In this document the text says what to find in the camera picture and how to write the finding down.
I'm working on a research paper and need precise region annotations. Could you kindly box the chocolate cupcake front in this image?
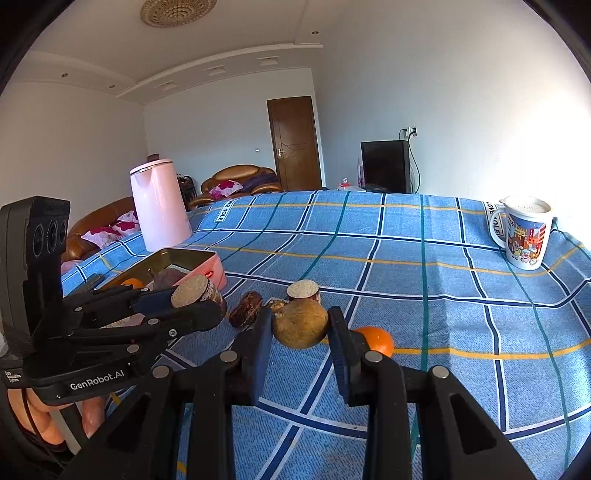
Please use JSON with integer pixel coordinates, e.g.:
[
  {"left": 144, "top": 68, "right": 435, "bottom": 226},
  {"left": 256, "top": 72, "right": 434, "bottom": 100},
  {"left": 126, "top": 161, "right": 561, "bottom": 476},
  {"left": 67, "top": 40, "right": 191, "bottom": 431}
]
[{"left": 170, "top": 275, "right": 228, "bottom": 314}]

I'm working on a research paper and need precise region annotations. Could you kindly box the chocolate cupcake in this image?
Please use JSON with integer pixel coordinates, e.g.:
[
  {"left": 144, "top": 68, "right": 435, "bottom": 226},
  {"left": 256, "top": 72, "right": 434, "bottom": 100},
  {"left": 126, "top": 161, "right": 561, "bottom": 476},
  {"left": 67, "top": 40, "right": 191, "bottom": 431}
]
[
  {"left": 170, "top": 275, "right": 228, "bottom": 314},
  {"left": 287, "top": 279, "right": 321, "bottom": 302}
]

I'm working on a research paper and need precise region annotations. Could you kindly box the orange tangerine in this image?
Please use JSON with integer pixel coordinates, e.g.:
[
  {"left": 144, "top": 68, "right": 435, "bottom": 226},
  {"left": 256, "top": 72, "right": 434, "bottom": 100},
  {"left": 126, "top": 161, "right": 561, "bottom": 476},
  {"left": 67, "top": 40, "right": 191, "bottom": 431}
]
[
  {"left": 121, "top": 278, "right": 144, "bottom": 289},
  {"left": 356, "top": 326, "right": 394, "bottom": 357}
]

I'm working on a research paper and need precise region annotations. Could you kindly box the dark marbled round cake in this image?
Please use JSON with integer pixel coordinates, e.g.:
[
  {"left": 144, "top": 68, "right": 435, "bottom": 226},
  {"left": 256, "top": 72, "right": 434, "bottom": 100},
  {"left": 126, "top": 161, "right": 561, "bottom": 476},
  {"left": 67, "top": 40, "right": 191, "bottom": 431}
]
[{"left": 228, "top": 291, "right": 263, "bottom": 329}]

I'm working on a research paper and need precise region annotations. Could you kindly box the brown passion fruit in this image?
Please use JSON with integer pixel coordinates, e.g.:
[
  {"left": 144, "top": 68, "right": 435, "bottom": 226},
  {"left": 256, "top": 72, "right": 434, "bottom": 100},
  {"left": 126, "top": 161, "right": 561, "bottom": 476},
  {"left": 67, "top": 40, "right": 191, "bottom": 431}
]
[{"left": 152, "top": 267, "right": 186, "bottom": 291}]

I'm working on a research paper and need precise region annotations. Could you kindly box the yellow-green round fruit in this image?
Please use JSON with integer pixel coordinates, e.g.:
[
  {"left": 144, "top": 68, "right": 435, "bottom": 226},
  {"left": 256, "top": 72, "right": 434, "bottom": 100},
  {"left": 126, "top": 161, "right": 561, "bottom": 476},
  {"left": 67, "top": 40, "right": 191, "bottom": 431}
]
[{"left": 273, "top": 311, "right": 328, "bottom": 350}]

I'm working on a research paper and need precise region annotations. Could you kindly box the chocolate cupcake back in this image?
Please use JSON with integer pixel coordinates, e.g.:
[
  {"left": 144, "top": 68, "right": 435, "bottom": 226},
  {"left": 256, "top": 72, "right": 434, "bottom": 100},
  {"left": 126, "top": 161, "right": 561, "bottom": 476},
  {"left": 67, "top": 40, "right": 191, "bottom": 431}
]
[{"left": 287, "top": 279, "right": 321, "bottom": 302}]

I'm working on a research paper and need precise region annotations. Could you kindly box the person's left hand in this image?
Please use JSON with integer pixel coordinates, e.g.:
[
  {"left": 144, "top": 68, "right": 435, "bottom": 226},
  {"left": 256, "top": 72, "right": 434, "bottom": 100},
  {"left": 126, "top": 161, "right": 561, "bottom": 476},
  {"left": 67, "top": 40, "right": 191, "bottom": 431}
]
[{"left": 7, "top": 389, "right": 105, "bottom": 445}]

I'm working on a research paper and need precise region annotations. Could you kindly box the pink metal tin box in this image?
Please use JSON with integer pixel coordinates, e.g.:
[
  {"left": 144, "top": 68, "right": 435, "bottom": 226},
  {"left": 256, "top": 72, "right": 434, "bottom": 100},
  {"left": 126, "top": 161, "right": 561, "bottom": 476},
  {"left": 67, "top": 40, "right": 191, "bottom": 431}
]
[{"left": 99, "top": 248, "right": 228, "bottom": 290}]

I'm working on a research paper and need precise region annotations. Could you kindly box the brown leather sofa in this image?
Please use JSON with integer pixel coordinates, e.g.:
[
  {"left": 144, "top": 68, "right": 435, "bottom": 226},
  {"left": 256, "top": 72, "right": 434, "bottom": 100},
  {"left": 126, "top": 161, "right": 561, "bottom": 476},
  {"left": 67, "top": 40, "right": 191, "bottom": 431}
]
[{"left": 61, "top": 197, "right": 134, "bottom": 262}]

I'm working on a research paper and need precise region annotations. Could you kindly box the red white floral cushion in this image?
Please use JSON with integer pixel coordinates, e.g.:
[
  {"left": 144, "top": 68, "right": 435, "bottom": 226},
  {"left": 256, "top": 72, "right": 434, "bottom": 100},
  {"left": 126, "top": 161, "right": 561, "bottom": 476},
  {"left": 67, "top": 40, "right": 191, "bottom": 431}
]
[{"left": 81, "top": 210, "right": 140, "bottom": 250}]

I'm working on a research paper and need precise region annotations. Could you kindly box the pink electric kettle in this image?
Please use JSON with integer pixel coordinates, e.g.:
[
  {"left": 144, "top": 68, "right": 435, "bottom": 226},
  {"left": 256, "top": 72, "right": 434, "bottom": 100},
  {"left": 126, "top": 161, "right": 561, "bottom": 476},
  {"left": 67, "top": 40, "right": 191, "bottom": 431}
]
[{"left": 129, "top": 159, "right": 192, "bottom": 252}]

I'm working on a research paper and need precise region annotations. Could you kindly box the blue plaid tablecloth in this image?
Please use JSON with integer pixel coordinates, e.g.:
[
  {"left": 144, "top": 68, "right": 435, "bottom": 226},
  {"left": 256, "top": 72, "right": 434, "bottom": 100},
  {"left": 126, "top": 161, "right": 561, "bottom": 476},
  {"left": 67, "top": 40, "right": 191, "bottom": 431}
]
[{"left": 60, "top": 189, "right": 591, "bottom": 480}]

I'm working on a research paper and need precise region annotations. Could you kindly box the brown leather armchair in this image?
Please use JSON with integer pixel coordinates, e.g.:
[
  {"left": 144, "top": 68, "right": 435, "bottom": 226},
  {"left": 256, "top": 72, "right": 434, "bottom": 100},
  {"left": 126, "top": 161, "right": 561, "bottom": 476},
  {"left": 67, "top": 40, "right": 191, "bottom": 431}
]
[{"left": 187, "top": 164, "right": 283, "bottom": 210}]

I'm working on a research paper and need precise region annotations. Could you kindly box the dark brown far door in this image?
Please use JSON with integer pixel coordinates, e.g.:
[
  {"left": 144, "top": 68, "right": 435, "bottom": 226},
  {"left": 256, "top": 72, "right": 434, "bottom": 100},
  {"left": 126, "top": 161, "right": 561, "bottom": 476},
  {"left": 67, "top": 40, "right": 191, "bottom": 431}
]
[{"left": 266, "top": 96, "right": 322, "bottom": 191}]

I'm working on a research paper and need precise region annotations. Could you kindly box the black television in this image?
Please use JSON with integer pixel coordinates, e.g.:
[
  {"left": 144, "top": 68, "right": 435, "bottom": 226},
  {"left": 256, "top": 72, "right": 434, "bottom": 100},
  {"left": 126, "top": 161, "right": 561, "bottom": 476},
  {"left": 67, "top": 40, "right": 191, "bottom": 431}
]
[{"left": 361, "top": 140, "right": 412, "bottom": 194}]

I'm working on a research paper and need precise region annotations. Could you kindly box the cartoon printed white mug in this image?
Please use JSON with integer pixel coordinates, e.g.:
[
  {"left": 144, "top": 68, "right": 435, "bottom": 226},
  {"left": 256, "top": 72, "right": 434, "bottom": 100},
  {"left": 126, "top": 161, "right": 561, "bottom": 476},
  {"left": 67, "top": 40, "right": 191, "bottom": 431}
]
[{"left": 489, "top": 196, "right": 553, "bottom": 271}]

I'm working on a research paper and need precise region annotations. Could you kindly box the round ceiling lamp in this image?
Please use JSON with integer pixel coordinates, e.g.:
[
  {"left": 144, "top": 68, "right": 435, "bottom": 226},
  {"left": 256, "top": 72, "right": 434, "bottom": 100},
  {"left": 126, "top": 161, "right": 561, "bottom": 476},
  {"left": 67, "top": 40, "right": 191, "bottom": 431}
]
[{"left": 140, "top": 0, "right": 217, "bottom": 28}]

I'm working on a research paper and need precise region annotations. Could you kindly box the wall power socket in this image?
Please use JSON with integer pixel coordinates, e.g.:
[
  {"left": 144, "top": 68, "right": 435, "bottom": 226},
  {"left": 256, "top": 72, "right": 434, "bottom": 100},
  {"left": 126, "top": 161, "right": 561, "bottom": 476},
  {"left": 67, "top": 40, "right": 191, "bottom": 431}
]
[{"left": 399, "top": 127, "right": 417, "bottom": 140}]

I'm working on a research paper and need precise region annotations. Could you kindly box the black power cable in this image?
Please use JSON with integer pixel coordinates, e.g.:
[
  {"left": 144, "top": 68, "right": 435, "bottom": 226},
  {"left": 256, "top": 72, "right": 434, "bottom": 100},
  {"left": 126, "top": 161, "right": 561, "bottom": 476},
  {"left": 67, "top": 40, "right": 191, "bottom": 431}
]
[{"left": 407, "top": 136, "right": 423, "bottom": 194}]

